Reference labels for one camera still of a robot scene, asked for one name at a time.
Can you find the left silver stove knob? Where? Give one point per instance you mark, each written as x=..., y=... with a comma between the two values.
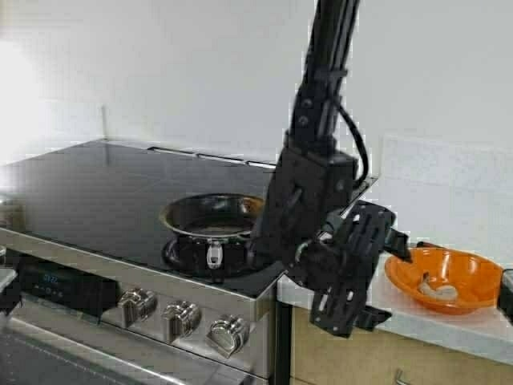
x=136, y=305

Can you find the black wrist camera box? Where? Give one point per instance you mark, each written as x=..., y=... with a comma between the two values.
x=351, y=260

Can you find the steel frying pan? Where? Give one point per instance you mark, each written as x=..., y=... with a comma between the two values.
x=210, y=233

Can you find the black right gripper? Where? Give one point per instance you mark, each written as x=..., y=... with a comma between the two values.
x=304, y=189

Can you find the wooden cabinet front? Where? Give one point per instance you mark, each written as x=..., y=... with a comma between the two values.
x=318, y=357

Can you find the orange plastic bowl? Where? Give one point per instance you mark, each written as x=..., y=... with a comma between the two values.
x=476, y=278

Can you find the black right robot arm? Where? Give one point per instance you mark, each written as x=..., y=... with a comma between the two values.
x=328, y=241

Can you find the silver stove knob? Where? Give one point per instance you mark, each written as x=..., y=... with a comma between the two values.
x=179, y=319
x=228, y=335
x=136, y=305

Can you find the far left stove knob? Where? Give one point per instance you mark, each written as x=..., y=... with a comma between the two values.
x=3, y=256

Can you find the right silver stove knob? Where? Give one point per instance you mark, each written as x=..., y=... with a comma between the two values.
x=228, y=335

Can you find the middle silver stove knob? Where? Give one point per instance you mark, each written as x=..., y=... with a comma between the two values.
x=179, y=319

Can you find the raw shrimp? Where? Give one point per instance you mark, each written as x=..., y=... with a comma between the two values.
x=445, y=293

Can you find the black object at right edge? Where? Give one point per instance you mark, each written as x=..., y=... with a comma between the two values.
x=505, y=297

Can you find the silver cabinet handle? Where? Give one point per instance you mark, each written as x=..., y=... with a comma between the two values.
x=399, y=380

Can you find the stainless steel induction stove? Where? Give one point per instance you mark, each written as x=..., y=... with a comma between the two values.
x=81, y=226

